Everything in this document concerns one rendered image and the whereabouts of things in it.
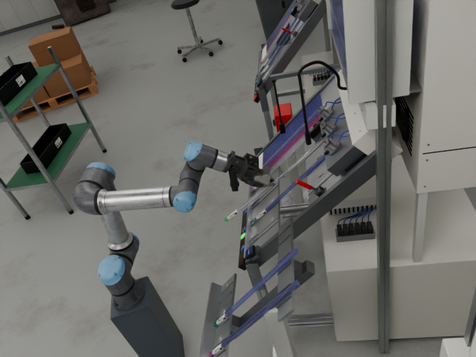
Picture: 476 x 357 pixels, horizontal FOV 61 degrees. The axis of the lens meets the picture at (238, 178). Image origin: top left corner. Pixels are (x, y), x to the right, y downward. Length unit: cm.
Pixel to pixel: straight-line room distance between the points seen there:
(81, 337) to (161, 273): 59
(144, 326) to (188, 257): 86
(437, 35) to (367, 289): 108
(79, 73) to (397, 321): 467
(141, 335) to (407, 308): 122
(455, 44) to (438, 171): 42
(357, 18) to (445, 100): 36
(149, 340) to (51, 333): 93
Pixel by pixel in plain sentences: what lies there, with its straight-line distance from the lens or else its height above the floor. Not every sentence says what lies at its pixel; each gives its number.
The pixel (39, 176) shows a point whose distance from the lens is 366.
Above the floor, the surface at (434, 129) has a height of 125.
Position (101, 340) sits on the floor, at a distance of 268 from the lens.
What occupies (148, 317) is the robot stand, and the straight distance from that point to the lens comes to 200.
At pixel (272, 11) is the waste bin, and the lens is 527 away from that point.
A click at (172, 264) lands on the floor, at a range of 280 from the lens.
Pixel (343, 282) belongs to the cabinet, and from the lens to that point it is 180.
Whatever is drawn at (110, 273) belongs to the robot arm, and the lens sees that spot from 183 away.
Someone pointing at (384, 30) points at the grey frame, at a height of 159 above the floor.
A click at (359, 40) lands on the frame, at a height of 157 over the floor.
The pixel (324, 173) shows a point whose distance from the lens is 152.
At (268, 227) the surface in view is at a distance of 168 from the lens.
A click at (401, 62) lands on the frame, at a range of 118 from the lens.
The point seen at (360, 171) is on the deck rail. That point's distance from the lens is 137.
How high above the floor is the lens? 201
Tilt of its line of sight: 38 degrees down
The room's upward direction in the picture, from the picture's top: 16 degrees counter-clockwise
